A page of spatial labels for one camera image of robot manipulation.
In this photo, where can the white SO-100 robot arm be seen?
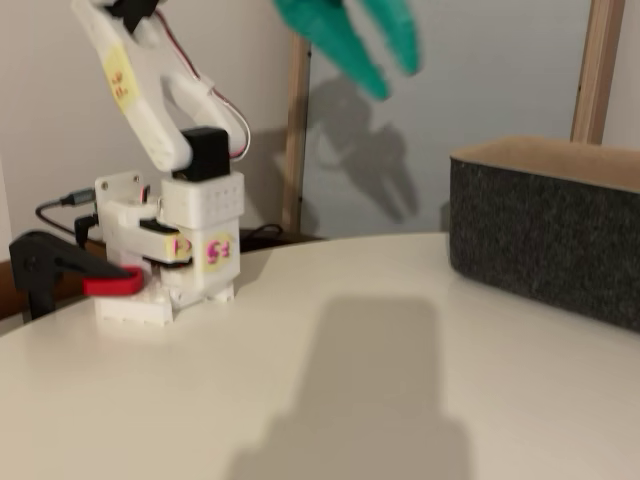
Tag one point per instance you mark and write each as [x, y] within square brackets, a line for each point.
[145, 85]

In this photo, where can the grey felt box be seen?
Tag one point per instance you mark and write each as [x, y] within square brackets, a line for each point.
[540, 240]

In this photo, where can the frosted panel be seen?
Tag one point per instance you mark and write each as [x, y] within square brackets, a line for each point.
[500, 75]

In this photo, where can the dark brown chair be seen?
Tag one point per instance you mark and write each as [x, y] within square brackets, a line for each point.
[300, 237]
[4, 295]

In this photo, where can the black clamp red pad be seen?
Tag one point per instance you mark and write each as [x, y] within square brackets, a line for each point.
[40, 260]

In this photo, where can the light wooden post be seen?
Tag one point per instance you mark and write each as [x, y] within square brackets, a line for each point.
[597, 75]
[297, 150]

